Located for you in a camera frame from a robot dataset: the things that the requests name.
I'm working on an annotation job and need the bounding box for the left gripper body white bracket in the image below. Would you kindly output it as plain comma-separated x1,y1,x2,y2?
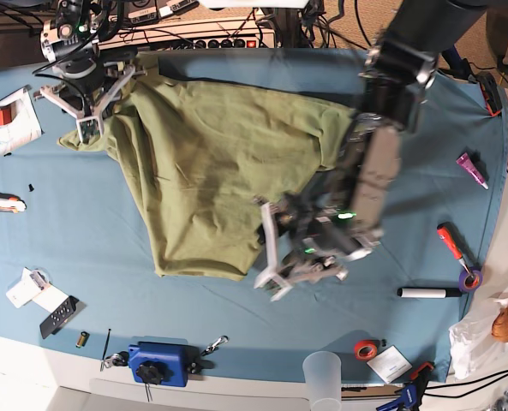
254,203,348,301

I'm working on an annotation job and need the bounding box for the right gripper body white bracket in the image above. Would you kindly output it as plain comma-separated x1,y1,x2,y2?
35,64,145,144

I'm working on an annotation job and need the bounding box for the olive green t-shirt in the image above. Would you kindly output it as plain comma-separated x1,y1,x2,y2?
59,54,353,281

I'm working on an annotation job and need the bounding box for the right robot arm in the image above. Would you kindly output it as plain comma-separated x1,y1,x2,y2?
33,1,145,144

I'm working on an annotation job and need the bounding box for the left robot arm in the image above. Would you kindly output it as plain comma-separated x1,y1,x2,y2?
254,1,488,301

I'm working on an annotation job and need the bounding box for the small red box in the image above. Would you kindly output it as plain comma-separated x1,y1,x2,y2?
0,106,13,127

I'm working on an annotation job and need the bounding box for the silver carabiner clip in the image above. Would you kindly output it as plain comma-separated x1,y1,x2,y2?
200,335,229,356

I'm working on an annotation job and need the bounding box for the translucent plastic cup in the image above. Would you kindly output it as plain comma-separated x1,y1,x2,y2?
302,351,341,411

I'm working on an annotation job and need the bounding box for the red tape roll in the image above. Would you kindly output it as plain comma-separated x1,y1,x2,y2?
354,340,378,361

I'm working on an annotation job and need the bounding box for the black white marker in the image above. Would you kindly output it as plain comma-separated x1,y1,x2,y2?
397,288,463,299

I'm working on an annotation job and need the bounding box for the white paper note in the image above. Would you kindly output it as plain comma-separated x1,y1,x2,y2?
368,346,412,384

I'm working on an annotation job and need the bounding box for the blue table cloth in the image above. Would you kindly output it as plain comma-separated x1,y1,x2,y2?
0,76,508,383

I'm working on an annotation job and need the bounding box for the blue orange bar clamp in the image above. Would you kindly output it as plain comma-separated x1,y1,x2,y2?
375,361,434,411

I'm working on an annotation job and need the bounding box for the white card packet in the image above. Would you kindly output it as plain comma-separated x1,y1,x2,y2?
6,267,69,313

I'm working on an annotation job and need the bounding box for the black zip tie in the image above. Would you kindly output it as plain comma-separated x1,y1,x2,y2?
101,328,111,364

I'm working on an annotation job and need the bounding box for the purple tape roll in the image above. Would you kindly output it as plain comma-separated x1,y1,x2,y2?
458,268,483,293

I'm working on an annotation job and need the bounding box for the white power strip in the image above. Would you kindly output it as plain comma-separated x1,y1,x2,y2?
99,15,277,50

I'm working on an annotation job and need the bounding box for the small green battery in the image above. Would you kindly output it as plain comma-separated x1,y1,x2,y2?
75,331,89,348

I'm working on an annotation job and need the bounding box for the black remote control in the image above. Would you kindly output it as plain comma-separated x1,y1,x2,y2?
39,295,80,339

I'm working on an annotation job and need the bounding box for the white plastic bag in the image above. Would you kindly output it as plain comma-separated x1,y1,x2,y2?
449,287,508,379

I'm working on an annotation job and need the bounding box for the purple glue tube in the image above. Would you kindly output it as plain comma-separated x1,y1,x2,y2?
456,152,489,190

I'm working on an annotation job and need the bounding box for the black red corner clamp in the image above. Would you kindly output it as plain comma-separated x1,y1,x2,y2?
476,71,503,117

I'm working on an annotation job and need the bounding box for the blue clamp mount block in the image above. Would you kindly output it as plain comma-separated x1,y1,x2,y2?
128,342,188,388

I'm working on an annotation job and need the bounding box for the red handled screwdriver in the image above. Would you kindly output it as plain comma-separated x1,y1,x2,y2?
437,224,472,275

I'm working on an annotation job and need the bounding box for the blue black clamp handle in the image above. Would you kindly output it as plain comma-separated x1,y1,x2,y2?
439,46,477,83

